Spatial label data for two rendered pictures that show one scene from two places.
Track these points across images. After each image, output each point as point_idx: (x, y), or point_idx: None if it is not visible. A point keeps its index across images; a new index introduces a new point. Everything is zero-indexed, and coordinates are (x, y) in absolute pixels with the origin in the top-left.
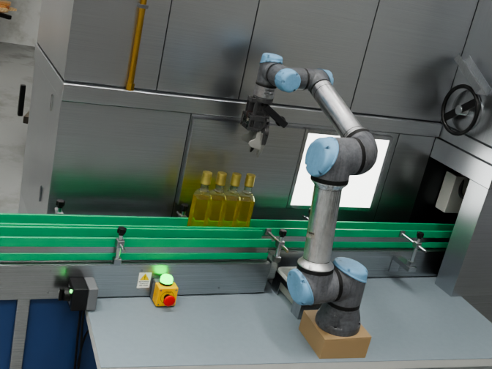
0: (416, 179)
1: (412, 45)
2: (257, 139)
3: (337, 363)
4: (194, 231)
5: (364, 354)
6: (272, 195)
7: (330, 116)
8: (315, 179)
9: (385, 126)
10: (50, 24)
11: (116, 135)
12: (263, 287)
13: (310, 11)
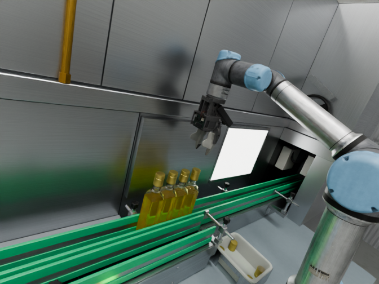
0: (270, 152)
1: (290, 65)
2: (208, 139)
3: None
4: (148, 235)
5: None
6: (200, 176)
7: (309, 118)
8: (350, 213)
9: (268, 121)
10: None
11: (51, 138)
12: (206, 263)
13: (244, 22)
